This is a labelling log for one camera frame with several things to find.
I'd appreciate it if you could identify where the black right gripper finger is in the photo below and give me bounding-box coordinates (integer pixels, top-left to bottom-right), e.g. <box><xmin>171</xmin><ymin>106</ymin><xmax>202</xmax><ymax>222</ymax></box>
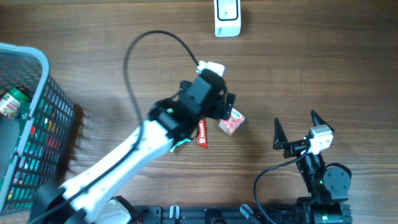
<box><xmin>273</xmin><ymin>118</ymin><xmax>289</xmax><ymax>150</ymax></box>
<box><xmin>311</xmin><ymin>110</ymin><xmax>335</xmax><ymax>131</ymax></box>

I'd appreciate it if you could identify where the red small snack box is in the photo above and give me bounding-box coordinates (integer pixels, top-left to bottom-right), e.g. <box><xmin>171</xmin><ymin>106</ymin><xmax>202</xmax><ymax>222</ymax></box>
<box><xmin>218</xmin><ymin>108</ymin><xmax>246</xmax><ymax>136</ymax></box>

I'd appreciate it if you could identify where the red coffee stick sachet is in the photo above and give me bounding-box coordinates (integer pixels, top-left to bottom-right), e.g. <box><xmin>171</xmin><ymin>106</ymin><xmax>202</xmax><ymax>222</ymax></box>
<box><xmin>197</xmin><ymin>119</ymin><xmax>208</xmax><ymax>149</ymax></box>

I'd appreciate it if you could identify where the green lid spice jar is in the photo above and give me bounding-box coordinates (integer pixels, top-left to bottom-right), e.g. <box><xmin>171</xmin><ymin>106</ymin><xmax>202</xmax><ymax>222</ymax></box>
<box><xmin>1</xmin><ymin>87</ymin><xmax>31</xmax><ymax>119</ymax></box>

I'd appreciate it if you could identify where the teal tissue pack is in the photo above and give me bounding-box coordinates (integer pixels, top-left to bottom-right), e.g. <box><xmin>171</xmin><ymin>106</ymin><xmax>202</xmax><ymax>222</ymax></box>
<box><xmin>170</xmin><ymin>138</ymin><xmax>192</xmax><ymax>152</ymax></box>

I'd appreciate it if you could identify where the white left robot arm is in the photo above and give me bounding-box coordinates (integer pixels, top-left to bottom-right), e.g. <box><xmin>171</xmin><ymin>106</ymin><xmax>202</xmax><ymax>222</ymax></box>
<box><xmin>29</xmin><ymin>68</ymin><xmax>234</xmax><ymax>223</ymax></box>

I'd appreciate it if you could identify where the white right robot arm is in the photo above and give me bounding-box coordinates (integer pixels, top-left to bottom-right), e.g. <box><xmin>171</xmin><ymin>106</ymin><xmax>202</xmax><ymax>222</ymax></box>
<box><xmin>273</xmin><ymin>111</ymin><xmax>353</xmax><ymax>223</ymax></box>

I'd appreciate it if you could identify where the white barcode scanner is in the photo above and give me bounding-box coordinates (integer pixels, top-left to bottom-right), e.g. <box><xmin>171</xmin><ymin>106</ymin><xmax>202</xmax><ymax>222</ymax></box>
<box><xmin>213</xmin><ymin>0</ymin><xmax>242</xmax><ymax>38</ymax></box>

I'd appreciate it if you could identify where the black mesh shopping basket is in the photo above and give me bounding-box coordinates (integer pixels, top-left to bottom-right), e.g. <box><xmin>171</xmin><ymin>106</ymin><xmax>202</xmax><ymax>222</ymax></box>
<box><xmin>1</xmin><ymin>43</ymin><xmax>75</xmax><ymax>217</ymax></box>

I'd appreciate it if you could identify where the black right camera cable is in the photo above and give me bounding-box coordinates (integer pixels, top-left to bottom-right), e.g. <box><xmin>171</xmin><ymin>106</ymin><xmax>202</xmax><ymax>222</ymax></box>
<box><xmin>253</xmin><ymin>146</ymin><xmax>312</xmax><ymax>224</ymax></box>

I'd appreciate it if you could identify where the black camera cable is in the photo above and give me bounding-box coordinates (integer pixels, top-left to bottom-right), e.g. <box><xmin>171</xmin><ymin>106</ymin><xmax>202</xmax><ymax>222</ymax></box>
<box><xmin>253</xmin><ymin>146</ymin><xmax>312</xmax><ymax>224</ymax></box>
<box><xmin>29</xmin><ymin>30</ymin><xmax>200</xmax><ymax>224</ymax></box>

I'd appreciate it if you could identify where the black left camera cable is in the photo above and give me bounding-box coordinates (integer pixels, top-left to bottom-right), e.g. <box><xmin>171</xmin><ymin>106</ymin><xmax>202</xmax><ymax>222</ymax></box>
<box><xmin>29</xmin><ymin>30</ymin><xmax>200</xmax><ymax>224</ymax></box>

